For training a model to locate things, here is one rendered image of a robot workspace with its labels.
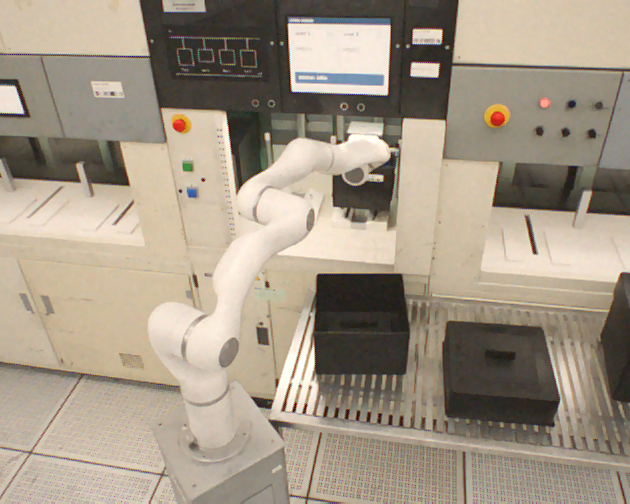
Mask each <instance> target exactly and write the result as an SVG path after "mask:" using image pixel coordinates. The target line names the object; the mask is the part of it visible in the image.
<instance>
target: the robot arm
mask: <svg viewBox="0 0 630 504"><path fill-rule="evenodd" d="M345 140H347V143H343V144H341V145H338V146H335V145H331V144H326V143H322V141H318V140H313V139H307V138H297V139H294V140H293V141H291V143H289V144H288V145H287V146H286V148H285V149H284V151H283V152H282V154H281V155H280V157H279V158H278V159H277V162H276V163H275V164H274V165H273V166H272V167H269V168H268V169H267V170H265V171H264V172H262V173H260V174H258V175H256V176H254V177H252V178H250V179H249V181H247V182H246V183H245V184H244V185H243V186H242V188H241V189H240V191H239V193H238V195H237V201H236V203H237V208H238V211H239V212H240V214H241V215H242V216H244V217H245V219H247V220H249V221H251V222H255V223H258V224H261V225H264V227H262V228H260V229H258V230H255V231H251V232H248V233H245V234H243V235H240V236H239V238H237V239H236V240H235V241H233V242H232V243H231V244H230V245H229V247H228V248H227V249H226V251H225V252H224V254H223V257H222V258H221V260H220V262H219V263H218V265H217V267H216V269H214V272H213V276H212V288H213V291H215V293H216V297H217V307H216V309H215V311H213V314H212V315H208V314H206V312H203V311H201V310H199V309H197V308H193V307H191V306H189V305H186V304H183V303H179V302H166V303H163V304H161V305H160V306H158V307H157V308H156V309H155V310H154V311H153V312H151V314H150V317H149V319H148V323H147V335H148V340H149V343H151V345H152V347H153V349H154V351H155V352H156V354H157V355H158V358H159V359H160V361H161V362H162V363H163V365H164V366H165V367H166V368H167V369H168V371H169V372H171V373H172V374H173V375H174V377H175V379H176V380H177V381H178V383H179V385H180V389H181V393H182V397H183V402H184V406H185V410H186V414H188V418H186V419H185V422H184V423H183V425H182V427H181V429H180V433H179V440H180V445H181V448H182V451H184V452H185V454H186V455H187V456H188V457H190V458H191V459H193V460H194V461H197V462H200V463H218V462H222V461H225V460H228V459H230V458H232V457H234V456H235V455H237V454H238V453H239V452H240V451H241V450H242V449H243V447H244V446H245V444H246V443H247V441H249V437H250V431H251V429H250V422H248V419H247V417H246V414H245V413H244V412H243V411H242V410H241V409H239V408H238V407H236V406H234V405H233V400H232V393H231V388H229V382H228V376H227V371H226V367H227V366H229V365H230V364H231V362H233V361H234V360H235V358H236V356H237V354H238V350H239V347H240V341H241V327H242V315H243V308H244V304H245V301H246V298H247V295H248V291H249V289H250V287H251V285H252V283H254V282H255V280H256V279H257V277H258V275H259V273H260V271H261V269H262V268H263V266H264V265H265V264H266V262H267V261H268V260H269V259H270V258H271V257H274V256H275V254H277V253H278V252H280V251H282V250H284V249H286V248H289V247H292V246H294V245H296V244H298V243H299V242H301V241H302V240H304V239H305V238H306V236H307V235H308V233H310V232H311V231H312V229H313V227H314V224H315V221H316V220H315V211H314V208H313V206H312V204H311V203H310V202H308V201H306V200H305V198H303V197H301V196H298V195H295V194H292V193H288V192H284V191H281V190H280V189H282V188H285V187H287V186H289V185H293V184H295V183H297V182H299V180H301V179H303V178H304V177H306V176H307V175H308V174H310V173H316V174H328V175H339V174H342V177H343V179H344V181H345V182H347V183H348V184H350V185H353V186H358V185H361V184H363V183H365V182H366V181H367V178H368V175H369V173H370V172H371V171H372V170H373V169H375V168H377V167H379V166H381V165H382V164H385V163H386V162H388V160H389V158H390V156H391V151H390V148H389V147H388V145H387V144H386V143H385V142H383V138H380V137H378V136H376V135H374V134H370V135H364V134H352V135H351V136H345Z"/></svg>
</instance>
